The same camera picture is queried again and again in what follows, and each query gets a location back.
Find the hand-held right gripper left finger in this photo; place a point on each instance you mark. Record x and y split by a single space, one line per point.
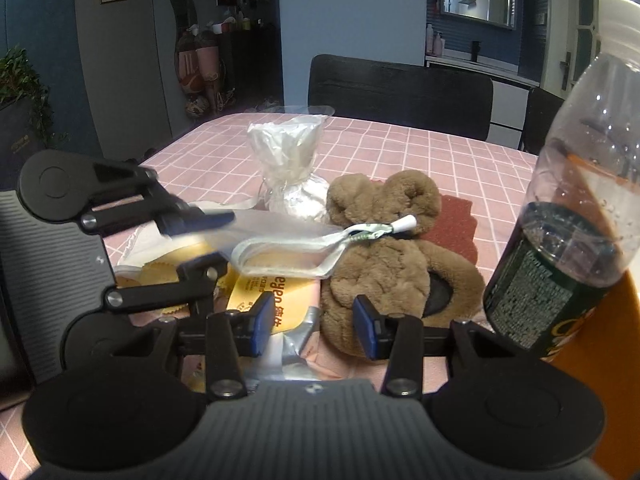
264 322

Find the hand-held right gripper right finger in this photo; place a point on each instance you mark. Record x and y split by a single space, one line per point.
364 327

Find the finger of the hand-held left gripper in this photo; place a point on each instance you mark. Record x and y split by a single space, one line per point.
200 220
150 292

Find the yellow scalloped packet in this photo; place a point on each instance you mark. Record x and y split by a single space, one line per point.
160 265

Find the silver foil packet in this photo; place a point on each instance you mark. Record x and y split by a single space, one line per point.
300 330

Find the brown plush toy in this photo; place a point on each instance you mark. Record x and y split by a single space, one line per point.
380 270

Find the clear bag with white bundle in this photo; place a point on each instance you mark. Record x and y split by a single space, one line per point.
285 150

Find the orange box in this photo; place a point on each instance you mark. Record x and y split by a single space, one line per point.
600 340

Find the white shoes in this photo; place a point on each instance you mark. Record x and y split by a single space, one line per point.
267 104

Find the brown and pink hanging bags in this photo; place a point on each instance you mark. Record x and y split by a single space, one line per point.
200 70

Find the dark sideboard cabinet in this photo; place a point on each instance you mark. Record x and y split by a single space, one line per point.
250 65

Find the pink checked tablecloth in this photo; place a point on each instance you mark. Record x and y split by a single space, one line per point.
400 160

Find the clear plastic bottle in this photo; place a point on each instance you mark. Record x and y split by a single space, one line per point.
540 270

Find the green potted plant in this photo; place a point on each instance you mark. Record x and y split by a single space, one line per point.
20 80

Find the black chair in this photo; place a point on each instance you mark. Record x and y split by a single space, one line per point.
540 120
400 95

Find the white vanity cabinet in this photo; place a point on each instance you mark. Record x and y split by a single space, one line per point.
505 120

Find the pink lotion bottle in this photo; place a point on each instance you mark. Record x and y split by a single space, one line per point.
439 45
430 40

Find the black faucet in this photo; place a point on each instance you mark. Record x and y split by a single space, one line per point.
476 50

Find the white glass door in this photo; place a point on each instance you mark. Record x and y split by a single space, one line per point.
585 30

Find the wavy wall mirror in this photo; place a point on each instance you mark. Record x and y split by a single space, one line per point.
180 0

